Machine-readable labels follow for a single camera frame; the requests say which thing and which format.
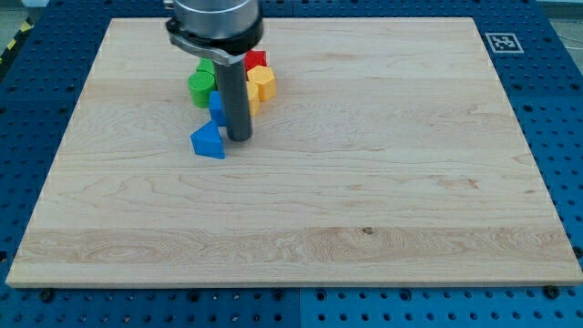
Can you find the blue triangle block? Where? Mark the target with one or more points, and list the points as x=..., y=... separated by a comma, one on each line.
x=206, y=141

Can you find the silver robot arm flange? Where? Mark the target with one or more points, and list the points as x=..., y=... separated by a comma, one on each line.
x=222, y=31

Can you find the yellow block behind rod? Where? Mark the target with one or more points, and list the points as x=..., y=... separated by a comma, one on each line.
x=253, y=97

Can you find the yellow hexagon block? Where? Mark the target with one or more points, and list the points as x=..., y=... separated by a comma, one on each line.
x=265, y=78

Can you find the blue cube block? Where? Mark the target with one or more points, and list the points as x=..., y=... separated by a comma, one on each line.
x=216, y=108

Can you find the wooden board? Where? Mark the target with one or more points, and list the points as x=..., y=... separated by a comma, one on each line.
x=389, y=157

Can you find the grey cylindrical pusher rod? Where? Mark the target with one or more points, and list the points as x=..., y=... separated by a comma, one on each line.
x=231, y=83

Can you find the red block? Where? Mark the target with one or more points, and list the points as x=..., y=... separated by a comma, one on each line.
x=254, y=58

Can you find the green cylinder block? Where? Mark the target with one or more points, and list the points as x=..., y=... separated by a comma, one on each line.
x=200, y=84

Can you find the green block behind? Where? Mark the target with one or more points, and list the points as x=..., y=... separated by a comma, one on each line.
x=205, y=65

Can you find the white fiducial marker tag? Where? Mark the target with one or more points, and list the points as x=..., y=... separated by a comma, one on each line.
x=504, y=43

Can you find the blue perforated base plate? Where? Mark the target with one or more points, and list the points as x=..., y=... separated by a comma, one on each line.
x=40, y=90

